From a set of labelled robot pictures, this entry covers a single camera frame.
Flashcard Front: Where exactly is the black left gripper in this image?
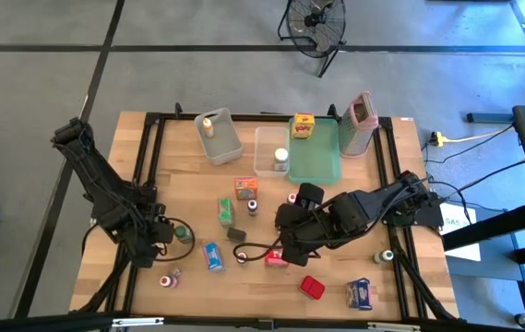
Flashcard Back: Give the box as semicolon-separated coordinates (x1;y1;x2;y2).
130;202;174;269

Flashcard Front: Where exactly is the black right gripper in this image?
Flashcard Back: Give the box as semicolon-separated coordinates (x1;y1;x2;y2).
274;183;337;267

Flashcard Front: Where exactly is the green lid spice jar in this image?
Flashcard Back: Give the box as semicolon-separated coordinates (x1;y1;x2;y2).
173;224;195;244

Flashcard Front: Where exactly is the red Froot Loops box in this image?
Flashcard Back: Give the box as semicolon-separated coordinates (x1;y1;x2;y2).
264;250;291;268

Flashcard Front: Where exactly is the orange mini cereal box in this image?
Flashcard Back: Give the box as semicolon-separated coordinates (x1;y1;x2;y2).
234;177;259;201

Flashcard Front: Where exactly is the green mini cereal box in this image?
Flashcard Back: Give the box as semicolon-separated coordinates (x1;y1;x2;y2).
217;197;235;228

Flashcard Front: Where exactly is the red plastic box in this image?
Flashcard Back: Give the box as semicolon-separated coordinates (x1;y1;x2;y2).
299;275;326;301

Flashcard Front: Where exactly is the white lid spice jar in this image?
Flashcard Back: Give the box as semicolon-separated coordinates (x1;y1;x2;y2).
273;147;290;172

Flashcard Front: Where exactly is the yellow Corn Pops box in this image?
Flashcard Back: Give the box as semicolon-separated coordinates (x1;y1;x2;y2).
290;112;316;140

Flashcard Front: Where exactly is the dark green small box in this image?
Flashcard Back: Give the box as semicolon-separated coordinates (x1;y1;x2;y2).
226;226;247;244

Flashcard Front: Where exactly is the blue Rice Krispies box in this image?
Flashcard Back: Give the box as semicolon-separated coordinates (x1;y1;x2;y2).
202;242;225;273

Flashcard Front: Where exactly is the green plastic tray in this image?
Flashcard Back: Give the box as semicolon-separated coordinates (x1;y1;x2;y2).
288;117;342;185

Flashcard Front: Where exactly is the clear plastic container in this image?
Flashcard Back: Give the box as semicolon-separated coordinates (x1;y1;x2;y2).
253;125;291;179

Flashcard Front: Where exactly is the navy mini cereal box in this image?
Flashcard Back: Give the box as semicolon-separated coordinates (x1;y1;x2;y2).
345;278;374;312

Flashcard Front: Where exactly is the green food colouring bottle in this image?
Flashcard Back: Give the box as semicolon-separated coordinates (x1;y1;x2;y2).
373;249;395;266

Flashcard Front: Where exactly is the black aluminium crossbar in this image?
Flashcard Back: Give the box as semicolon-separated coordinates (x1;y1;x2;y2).
0;309;525;332

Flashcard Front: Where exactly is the white paper sheet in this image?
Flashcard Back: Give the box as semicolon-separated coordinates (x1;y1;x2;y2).
440;202;483;263

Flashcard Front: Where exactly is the black floor fan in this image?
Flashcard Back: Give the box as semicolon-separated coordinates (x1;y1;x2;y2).
276;0;349;78

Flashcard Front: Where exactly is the blue metal floor beam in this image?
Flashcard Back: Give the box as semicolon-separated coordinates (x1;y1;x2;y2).
466;112;517;124

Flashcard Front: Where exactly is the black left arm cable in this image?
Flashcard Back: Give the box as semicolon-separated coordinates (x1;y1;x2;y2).
153;216;197;263

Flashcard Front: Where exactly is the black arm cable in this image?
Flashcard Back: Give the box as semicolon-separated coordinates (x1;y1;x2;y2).
233;242;286;263
153;216;197;263

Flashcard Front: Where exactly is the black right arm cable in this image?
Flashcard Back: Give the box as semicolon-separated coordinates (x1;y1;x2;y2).
233;242;286;263

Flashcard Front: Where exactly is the silver metal bracket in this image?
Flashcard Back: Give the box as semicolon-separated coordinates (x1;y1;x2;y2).
111;316;165;329
366;321;423;332

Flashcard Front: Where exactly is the grey translucent handled bin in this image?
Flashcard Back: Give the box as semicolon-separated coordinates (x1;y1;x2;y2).
194;107;244;166

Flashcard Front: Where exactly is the black aluminium table frame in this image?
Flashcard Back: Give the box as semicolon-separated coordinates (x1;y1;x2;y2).
70;101;461;324

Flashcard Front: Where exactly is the yellow extension cord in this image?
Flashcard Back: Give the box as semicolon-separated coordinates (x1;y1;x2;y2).
430;124;517;148

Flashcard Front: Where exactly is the black floor cable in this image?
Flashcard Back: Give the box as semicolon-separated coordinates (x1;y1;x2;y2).
455;151;525;197

